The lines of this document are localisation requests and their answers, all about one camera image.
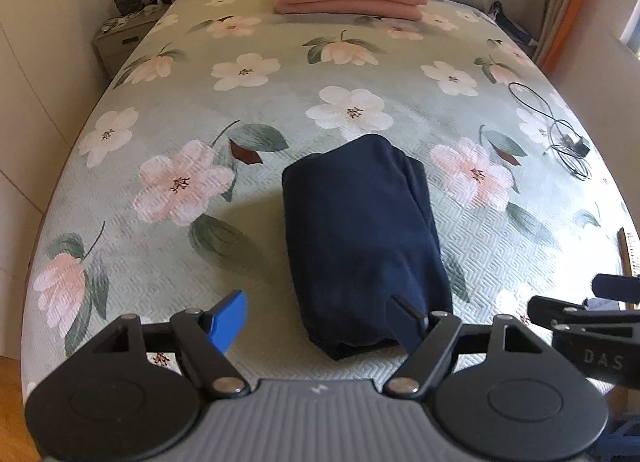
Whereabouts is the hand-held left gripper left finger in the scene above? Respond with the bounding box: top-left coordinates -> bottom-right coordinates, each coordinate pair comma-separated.
90,290 -> 252,397

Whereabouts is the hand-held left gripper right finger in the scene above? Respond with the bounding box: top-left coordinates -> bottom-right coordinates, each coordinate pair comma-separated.
386,295 -> 547,399

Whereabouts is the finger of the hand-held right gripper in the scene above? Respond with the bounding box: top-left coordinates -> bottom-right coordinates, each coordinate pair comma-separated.
591,274 -> 640,300
527,295 -> 640,329

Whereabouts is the navy hooded sweatshirt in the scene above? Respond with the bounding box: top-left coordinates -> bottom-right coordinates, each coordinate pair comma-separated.
281,133 -> 453,362

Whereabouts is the wooden comb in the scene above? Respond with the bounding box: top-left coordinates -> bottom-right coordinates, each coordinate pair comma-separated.
618,226 -> 640,279

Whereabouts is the black charger adapter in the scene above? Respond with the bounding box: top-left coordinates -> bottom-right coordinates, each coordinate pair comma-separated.
564,134 -> 591,158

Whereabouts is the bed with floral bedspread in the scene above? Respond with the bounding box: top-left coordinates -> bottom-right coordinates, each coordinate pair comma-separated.
22,0 -> 640,395

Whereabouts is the orange curtain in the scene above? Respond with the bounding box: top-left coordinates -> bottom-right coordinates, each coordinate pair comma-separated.
539,0 -> 608,74

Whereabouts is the dark bag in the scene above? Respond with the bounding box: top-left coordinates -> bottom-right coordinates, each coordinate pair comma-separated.
487,1 -> 538,46

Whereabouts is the beige nightstand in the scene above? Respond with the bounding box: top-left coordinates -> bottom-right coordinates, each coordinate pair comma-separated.
92,5 -> 173,79

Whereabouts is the white wardrobe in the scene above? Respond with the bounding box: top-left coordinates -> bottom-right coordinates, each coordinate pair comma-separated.
0,0 -> 168,360

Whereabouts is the black cable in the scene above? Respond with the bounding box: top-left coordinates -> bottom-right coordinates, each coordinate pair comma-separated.
508,82 -> 593,179

